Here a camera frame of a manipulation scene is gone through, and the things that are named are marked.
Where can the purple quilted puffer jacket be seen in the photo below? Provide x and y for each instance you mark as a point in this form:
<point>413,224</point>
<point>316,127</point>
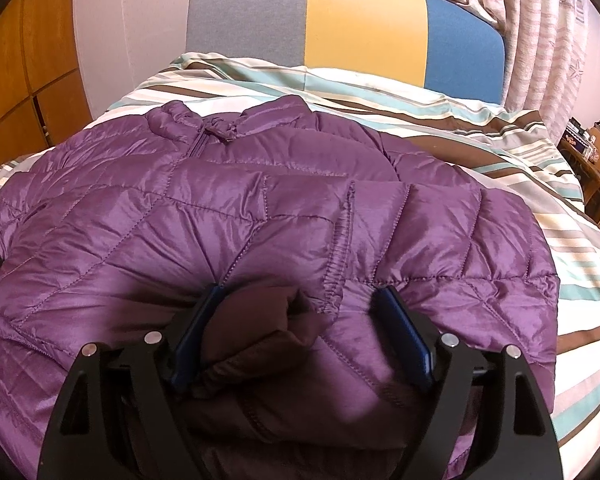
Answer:
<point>190,220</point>

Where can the striped bed cover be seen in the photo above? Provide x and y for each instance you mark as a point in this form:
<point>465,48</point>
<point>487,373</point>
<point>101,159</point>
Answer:
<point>555,240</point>

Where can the pink patterned curtain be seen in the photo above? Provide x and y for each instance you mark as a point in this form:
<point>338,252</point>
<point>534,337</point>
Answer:
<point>545,35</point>

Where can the wooden shelf with clutter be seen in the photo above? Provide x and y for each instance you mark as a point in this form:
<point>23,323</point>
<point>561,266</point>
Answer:
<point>592,160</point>

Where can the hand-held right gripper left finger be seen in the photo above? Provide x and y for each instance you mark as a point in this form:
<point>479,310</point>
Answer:
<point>198,327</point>

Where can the grey yellow blue headboard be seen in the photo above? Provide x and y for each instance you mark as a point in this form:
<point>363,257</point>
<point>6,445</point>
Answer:
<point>360,25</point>

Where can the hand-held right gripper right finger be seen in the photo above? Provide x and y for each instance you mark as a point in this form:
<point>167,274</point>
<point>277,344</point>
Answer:
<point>409,335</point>

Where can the wooden wardrobe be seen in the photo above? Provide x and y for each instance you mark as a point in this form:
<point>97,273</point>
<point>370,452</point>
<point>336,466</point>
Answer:
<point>25,60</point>

